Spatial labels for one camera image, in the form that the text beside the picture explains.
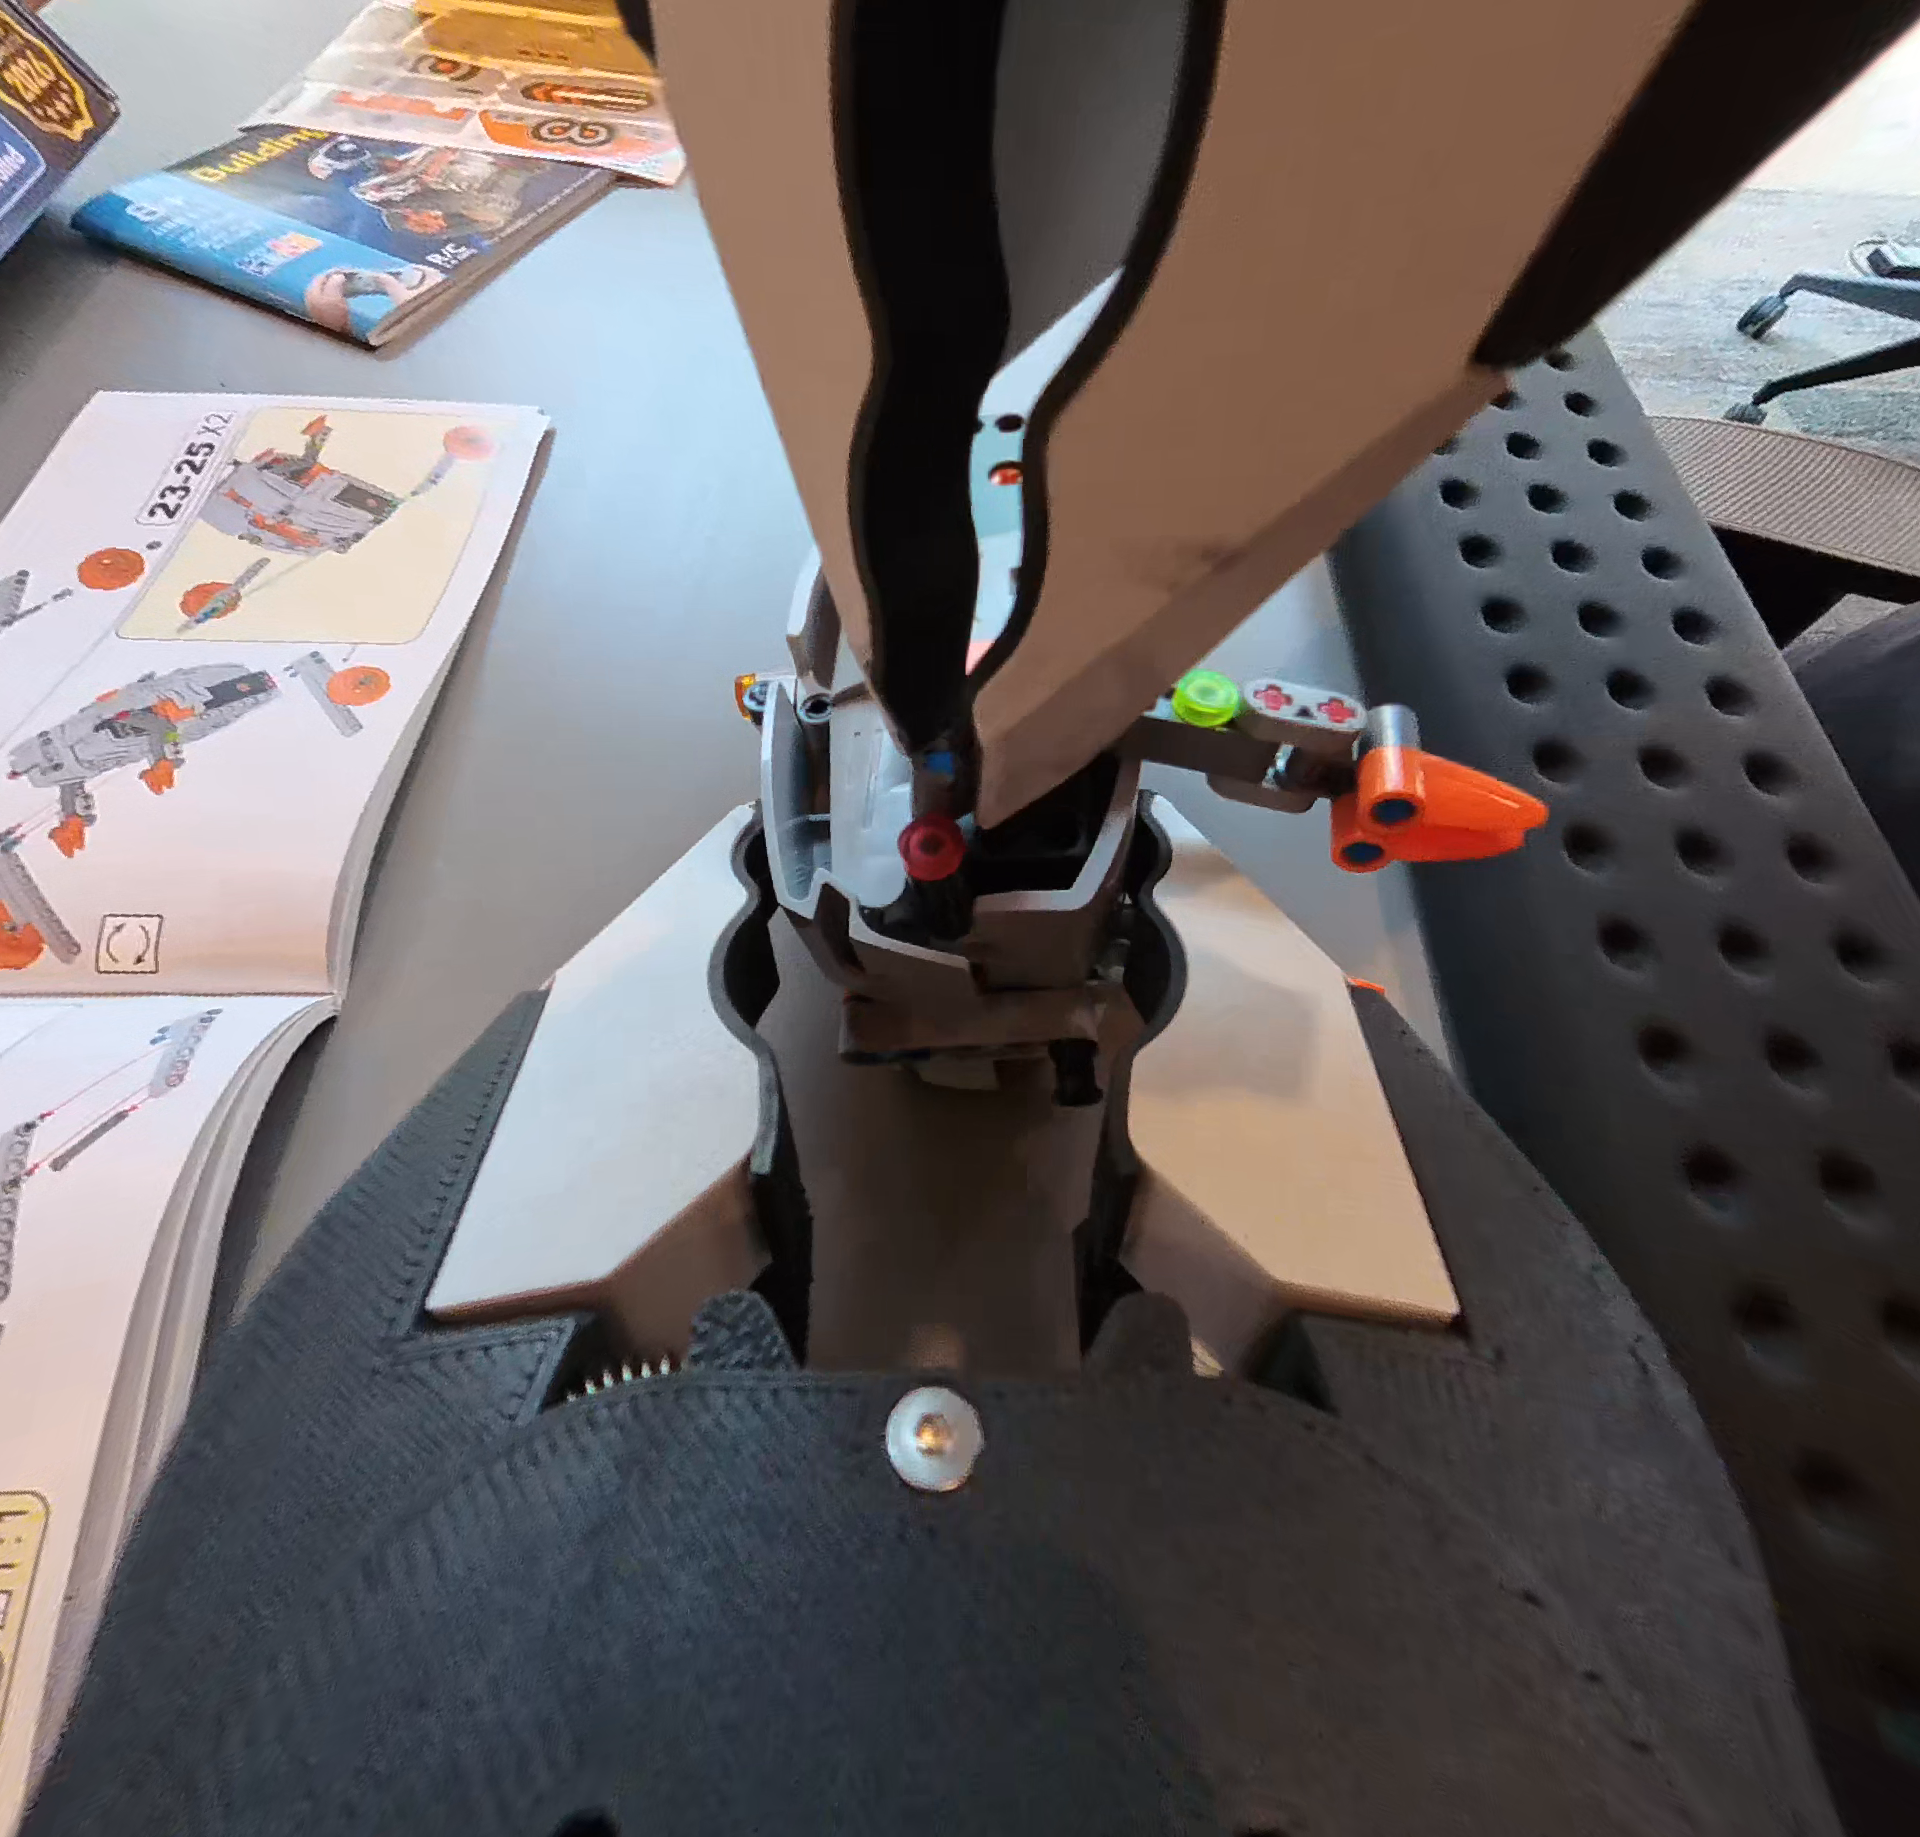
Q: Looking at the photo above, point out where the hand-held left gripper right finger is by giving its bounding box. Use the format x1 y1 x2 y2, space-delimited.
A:
1079 793 1464 1376

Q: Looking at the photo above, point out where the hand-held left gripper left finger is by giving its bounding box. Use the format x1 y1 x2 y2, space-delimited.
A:
427 801 818 1366

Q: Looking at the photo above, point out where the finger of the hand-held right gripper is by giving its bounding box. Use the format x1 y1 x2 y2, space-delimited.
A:
967 0 1753 831
637 0 1024 804

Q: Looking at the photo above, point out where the grey black building-block robot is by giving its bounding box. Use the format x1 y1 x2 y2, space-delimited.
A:
735 411 1178 1110

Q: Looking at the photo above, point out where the grey desk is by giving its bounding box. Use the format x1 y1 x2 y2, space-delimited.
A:
0 0 1448 1373

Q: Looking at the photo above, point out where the black office chair base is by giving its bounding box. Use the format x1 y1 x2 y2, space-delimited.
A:
1724 236 1920 426

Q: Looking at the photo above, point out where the orange sticker sheet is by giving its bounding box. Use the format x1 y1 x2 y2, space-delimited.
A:
245 0 691 189

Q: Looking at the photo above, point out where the mesh office chair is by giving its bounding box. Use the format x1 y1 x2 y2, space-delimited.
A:
1642 417 1920 586

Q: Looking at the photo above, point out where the blue closed instruction booklet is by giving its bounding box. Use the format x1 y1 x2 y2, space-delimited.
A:
74 126 619 351

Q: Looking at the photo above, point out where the open instruction booklet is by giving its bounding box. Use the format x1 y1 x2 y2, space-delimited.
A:
0 392 555 1779

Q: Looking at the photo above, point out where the black perforated panel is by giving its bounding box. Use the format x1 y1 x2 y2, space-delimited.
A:
1326 321 1920 1837

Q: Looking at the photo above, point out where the person's leg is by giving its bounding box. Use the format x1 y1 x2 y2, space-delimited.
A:
1784 598 1920 893

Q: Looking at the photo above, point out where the blue toy box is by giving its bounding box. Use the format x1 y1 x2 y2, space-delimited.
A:
0 0 123 262

